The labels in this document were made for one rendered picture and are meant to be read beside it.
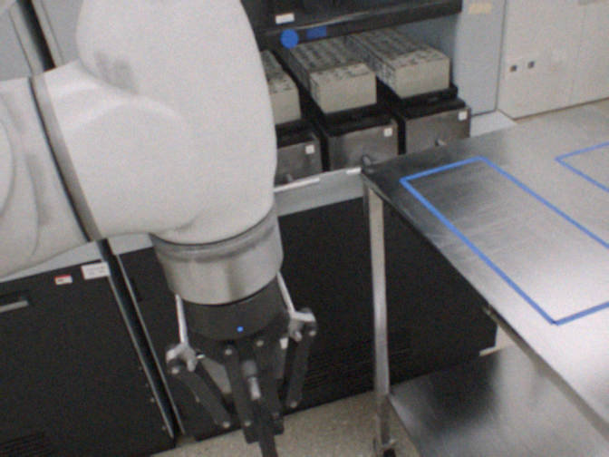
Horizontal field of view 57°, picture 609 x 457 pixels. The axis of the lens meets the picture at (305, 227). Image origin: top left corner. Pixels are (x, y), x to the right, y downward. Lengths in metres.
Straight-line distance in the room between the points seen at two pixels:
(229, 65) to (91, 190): 0.10
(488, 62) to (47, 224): 1.03
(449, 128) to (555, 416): 0.60
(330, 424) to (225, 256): 1.22
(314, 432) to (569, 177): 0.95
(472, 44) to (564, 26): 1.59
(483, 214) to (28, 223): 0.61
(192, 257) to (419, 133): 0.80
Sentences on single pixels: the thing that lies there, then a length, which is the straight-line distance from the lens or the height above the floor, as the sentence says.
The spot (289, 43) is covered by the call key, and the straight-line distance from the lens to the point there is 1.03.
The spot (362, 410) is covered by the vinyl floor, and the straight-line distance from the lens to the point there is 1.59.
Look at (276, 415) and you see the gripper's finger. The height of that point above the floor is 0.84.
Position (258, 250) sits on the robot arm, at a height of 1.04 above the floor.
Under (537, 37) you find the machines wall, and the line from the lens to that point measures 2.72.
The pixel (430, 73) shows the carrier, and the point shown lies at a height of 0.86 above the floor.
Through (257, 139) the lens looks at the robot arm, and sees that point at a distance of 0.34.
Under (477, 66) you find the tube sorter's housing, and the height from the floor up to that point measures 0.85.
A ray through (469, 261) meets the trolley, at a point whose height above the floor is 0.82.
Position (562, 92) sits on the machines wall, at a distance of 2.90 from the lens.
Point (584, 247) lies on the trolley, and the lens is 0.77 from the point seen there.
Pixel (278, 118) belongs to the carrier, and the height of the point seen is 0.83.
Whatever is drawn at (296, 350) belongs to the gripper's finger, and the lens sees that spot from 0.49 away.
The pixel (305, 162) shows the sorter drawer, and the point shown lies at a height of 0.77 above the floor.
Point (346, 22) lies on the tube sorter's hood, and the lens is 1.06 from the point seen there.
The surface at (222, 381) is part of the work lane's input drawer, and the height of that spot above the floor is 0.76.
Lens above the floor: 1.27
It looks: 35 degrees down
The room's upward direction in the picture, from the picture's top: 7 degrees counter-clockwise
